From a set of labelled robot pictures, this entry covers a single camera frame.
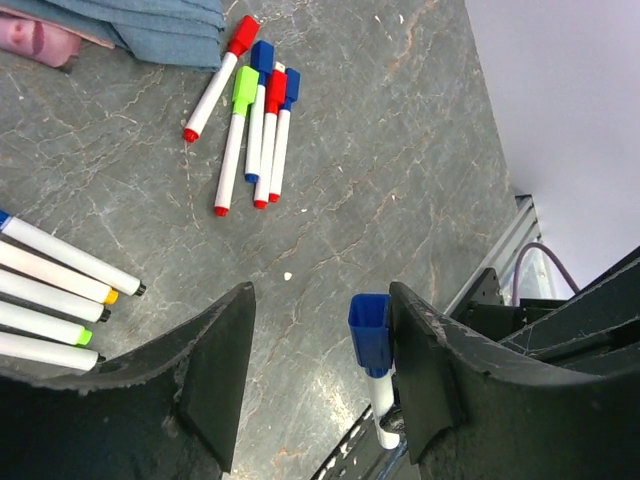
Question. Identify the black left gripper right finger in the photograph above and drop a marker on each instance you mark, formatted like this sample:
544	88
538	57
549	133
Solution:
475	409

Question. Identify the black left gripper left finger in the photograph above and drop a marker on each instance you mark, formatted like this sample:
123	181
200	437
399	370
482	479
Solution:
169	409

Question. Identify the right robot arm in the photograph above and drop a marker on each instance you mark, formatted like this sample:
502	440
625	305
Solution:
595	332

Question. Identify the black cap marker outer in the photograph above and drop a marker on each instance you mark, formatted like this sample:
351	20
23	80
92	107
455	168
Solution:
48	352

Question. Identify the black cap marker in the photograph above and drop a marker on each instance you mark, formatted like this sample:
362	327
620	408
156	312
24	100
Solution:
37	323
48	352

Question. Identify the blue cap marker left group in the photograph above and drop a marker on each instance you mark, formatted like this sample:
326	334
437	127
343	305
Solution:
51	246

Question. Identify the red cap marker left group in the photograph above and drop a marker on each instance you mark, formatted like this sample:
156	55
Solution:
53	298

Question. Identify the yellow cap marker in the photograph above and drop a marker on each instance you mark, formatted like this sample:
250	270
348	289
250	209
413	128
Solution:
56	275

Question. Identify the green cap marker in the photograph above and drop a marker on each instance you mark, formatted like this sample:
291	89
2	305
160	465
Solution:
243	95

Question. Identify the blue folded cloth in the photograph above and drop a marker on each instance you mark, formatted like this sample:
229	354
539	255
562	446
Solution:
180	33

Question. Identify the pink folded cloth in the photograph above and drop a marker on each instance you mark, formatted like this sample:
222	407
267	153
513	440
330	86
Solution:
50	42

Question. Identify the red cap marker top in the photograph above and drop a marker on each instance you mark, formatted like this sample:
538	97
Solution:
241	40

